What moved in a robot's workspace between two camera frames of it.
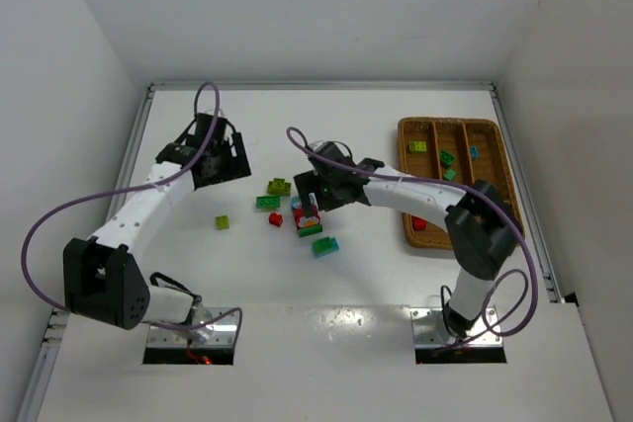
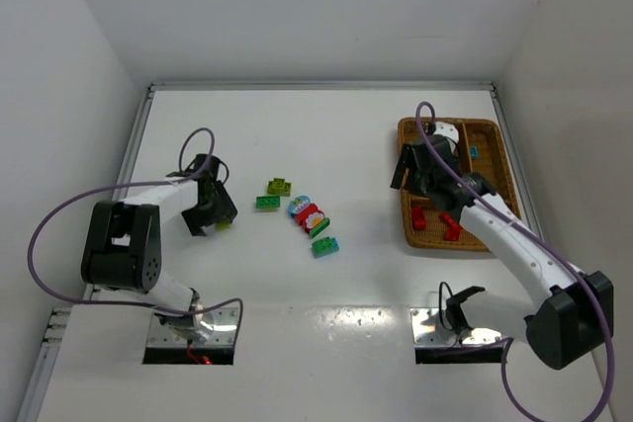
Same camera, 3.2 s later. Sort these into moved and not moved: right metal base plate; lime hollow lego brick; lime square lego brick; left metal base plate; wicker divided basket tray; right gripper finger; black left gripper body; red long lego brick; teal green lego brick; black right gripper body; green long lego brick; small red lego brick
Moved: right gripper finger; black right gripper body; black left gripper body; small red lego brick
Not moved: wicker divided basket tray; red long lego brick; green long lego brick; right metal base plate; lime hollow lego brick; teal green lego brick; left metal base plate; lime square lego brick
